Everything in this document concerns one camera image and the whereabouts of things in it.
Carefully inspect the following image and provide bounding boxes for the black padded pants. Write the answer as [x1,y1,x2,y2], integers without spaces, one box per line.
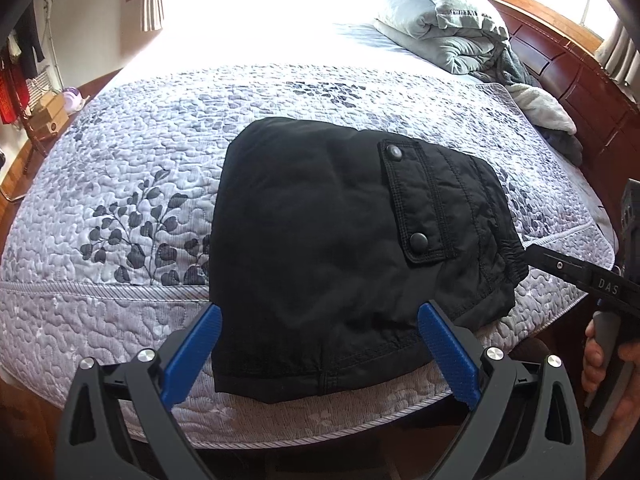
[208,117,528,403]

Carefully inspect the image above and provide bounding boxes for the person's right hand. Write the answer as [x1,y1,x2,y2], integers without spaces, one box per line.
[580,316,640,426]

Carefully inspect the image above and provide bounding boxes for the grey quilted bedspread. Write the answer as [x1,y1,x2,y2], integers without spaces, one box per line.
[0,62,618,451]

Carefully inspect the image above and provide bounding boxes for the dark wooden headboard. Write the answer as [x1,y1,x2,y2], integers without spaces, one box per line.
[489,0,639,226]

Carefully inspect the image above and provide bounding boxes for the cream fleece blanket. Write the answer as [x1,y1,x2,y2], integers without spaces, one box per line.
[506,84,577,136]

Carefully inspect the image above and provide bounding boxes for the right window curtain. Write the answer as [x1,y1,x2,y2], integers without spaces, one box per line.
[594,21,639,101]

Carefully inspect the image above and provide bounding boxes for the stacked cardboard boxes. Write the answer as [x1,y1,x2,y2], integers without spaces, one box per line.
[27,91,70,138]

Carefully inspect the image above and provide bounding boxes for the red bag on rack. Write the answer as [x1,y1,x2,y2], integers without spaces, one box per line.
[0,64,29,125]

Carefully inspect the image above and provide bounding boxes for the grey-green crumpled duvet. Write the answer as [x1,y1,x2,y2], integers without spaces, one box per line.
[372,0,537,86]

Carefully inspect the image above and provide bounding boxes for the black jacket on rack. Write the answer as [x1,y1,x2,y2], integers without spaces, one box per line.
[14,1,44,79]

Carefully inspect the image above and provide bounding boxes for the white wire rack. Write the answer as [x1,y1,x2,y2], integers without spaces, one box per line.
[26,65,62,110]

